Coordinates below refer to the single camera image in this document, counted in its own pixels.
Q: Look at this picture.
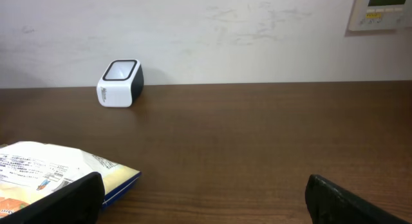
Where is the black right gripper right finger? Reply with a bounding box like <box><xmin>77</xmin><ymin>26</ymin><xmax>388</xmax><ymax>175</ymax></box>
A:
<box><xmin>305</xmin><ymin>174</ymin><xmax>407</xmax><ymax>224</ymax></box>

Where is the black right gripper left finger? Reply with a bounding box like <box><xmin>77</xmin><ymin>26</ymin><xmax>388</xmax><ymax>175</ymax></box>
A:
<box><xmin>1</xmin><ymin>172</ymin><xmax>104</xmax><ymax>224</ymax></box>

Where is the beige wall control panel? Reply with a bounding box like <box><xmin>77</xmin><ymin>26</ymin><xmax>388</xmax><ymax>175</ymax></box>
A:
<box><xmin>348</xmin><ymin>0</ymin><xmax>411</xmax><ymax>32</ymax></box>

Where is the white yellow snack bag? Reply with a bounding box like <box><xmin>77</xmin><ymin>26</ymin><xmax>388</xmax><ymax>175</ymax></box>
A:
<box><xmin>1</xmin><ymin>142</ymin><xmax>141</xmax><ymax>218</ymax></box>

